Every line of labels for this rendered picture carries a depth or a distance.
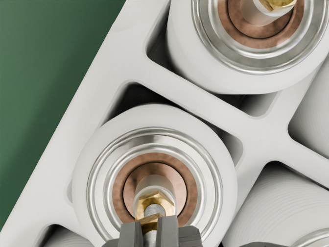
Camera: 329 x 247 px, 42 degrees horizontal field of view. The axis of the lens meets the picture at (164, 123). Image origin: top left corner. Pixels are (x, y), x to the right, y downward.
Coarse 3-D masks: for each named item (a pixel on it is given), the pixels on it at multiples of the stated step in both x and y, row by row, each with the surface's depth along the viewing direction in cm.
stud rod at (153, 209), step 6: (156, 204) 20; (150, 210) 19; (156, 210) 19; (162, 210) 19; (144, 216) 19; (150, 234) 16; (156, 234) 16; (144, 240) 16; (150, 240) 15; (144, 246) 15; (150, 246) 15
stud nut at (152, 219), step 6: (150, 216) 17; (156, 216) 16; (162, 216) 17; (144, 222) 16; (150, 222) 16; (156, 222) 16; (144, 228) 16; (150, 228) 16; (156, 228) 16; (144, 234) 16
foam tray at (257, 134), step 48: (144, 0) 30; (144, 48) 31; (96, 96) 31; (144, 96) 42; (192, 96) 31; (240, 96) 42; (288, 96) 31; (48, 144) 31; (240, 144) 32; (288, 144) 31; (48, 192) 31; (240, 192) 31; (0, 240) 31
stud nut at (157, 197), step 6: (156, 192) 20; (144, 198) 20; (150, 198) 20; (156, 198) 20; (162, 198) 20; (168, 198) 21; (138, 204) 20; (144, 204) 20; (150, 204) 20; (162, 204) 20; (168, 204) 20; (138, 210) 20; (144, 210) 20; (168, 210) 20; (138, 216) 20
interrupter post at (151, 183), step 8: (152, 176) 23; (160, 176) 23; (144, 184) 22; (152, 184) 21; (160, 184) 21; (168, 184) 22; (136, 192) 22; (144, 192) 21; (168, 192) 21; (136, 200) 21; (136, 208) 21; (176, 208) 21
